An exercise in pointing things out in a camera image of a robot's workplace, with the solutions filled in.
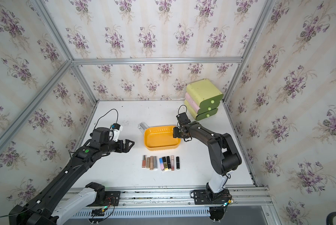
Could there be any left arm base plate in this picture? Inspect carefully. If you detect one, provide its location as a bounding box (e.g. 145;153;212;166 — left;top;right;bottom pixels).
87;191;121;207

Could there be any black gold lipstick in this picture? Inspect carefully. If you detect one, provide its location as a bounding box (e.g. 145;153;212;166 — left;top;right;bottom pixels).
162;157;168;171

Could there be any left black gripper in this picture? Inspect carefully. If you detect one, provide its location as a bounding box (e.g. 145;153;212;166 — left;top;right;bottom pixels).
99;138;135;156

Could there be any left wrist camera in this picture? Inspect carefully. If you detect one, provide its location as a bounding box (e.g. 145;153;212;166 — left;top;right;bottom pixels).
109;123;123;142

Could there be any beige lipstick tube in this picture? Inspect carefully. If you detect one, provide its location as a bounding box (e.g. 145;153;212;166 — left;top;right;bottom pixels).
146;157;150;168

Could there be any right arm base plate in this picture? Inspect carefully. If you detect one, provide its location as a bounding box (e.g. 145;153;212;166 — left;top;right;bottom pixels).
190;189;234;206

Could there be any black lipstick tube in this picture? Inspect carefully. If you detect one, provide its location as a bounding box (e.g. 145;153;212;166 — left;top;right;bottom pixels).
176;157;180;170

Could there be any clear acrylic holder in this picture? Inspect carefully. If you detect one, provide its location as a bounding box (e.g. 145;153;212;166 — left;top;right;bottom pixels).
138;122;149;134

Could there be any silver lipstick tube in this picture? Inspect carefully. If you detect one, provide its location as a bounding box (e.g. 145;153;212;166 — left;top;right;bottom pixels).
154;156;158;170

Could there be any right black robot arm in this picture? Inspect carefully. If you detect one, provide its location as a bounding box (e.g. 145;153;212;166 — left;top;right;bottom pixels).
173;112;242;203

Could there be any tan lipstick tube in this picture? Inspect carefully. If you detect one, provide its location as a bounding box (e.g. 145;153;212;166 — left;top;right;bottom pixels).
149;156;154;170

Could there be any pink lip gloss tube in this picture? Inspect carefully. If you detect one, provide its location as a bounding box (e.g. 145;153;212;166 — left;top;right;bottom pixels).
170;155;174;171

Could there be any rose lip gloss tube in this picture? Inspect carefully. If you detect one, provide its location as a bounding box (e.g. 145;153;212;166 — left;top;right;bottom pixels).
142;155;147;168

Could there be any green pink drawer organizer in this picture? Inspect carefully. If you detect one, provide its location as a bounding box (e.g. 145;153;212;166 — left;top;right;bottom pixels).
184;79;223;121

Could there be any slim black lipstick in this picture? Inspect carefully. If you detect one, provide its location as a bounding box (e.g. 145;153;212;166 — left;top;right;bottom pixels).
166;156;172;170

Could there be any yellow plastic storage box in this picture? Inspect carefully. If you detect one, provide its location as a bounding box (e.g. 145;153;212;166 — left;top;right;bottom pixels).
144;125;181;151

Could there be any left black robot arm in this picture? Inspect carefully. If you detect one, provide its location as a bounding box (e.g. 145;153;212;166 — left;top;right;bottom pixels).
8;127;135;225

